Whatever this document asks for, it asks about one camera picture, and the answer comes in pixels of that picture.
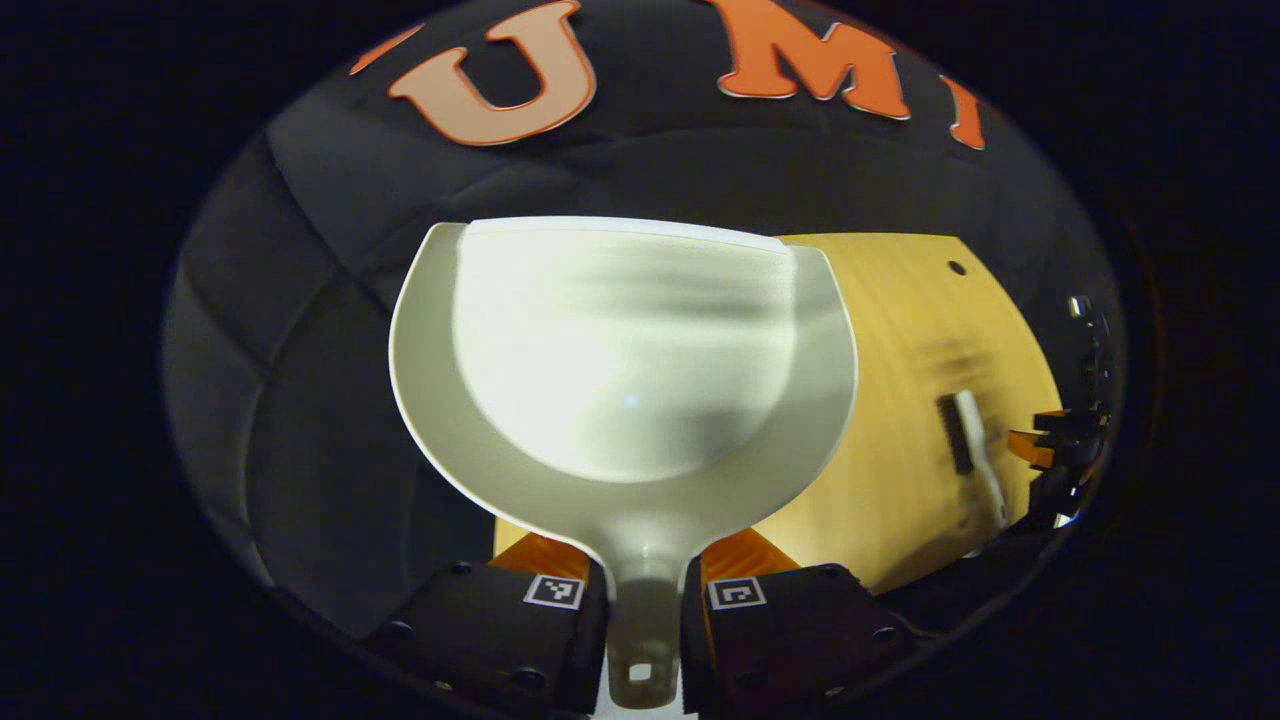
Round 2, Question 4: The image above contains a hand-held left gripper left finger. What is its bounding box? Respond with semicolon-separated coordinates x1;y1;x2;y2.
365;533;609;716

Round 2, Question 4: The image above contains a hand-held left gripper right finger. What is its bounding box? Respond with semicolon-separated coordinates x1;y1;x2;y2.
682;530;916;716

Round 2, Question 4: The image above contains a small white broom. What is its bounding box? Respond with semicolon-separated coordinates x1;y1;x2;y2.
936;390;1009;531

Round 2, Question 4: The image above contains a white dustpan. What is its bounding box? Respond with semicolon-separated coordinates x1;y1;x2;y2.
388;216;859;711

